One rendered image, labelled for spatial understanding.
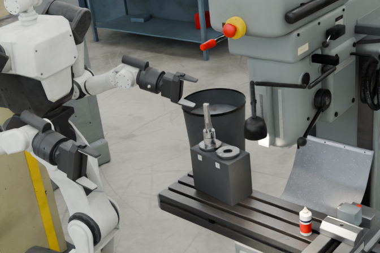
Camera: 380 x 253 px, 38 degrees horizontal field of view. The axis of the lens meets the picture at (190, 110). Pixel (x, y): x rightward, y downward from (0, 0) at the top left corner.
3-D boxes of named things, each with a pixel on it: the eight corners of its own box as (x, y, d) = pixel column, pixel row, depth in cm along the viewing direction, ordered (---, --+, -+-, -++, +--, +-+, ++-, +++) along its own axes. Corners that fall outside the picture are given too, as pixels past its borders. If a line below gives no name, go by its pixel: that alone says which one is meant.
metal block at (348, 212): (354, 230, 177) (354, 215, 174) (337, 224, 181) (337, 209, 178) (361, 222, 180) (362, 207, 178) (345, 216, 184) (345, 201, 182)
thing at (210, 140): (207, 140, 220) (206, 129, 218) (217, 142, 218) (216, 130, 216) (202, 145, 217) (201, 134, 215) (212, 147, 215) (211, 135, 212)
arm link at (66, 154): (67, 188, 151) (37, 170, 156) (91, 175, 158) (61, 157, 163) (70, 149, 145) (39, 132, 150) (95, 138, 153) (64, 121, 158)
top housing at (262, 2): (278, 42, 145) (275, -18, 138) (202, 32, 161) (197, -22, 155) (356, 0, 176) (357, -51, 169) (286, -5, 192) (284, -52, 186)
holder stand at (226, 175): (232, 206, 211) (228, 162, 203) (194, 187, 226) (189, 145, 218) (253, 193, 218) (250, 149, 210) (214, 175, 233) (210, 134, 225)
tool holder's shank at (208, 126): (206, 127, 217) (204, 102, 212) (214, 128, 216) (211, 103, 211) (203, 131, 214) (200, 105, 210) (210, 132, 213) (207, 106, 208)
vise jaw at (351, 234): (354, 247, 171) (354, 236, 170) (319, 233, 180) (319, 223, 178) (363, 237, 175) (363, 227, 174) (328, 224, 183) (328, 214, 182)
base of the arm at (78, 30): (41, 37, 201) (34, 13, 192) (60, 17, 209) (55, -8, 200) (76, 49, 197) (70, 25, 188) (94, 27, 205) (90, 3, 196)
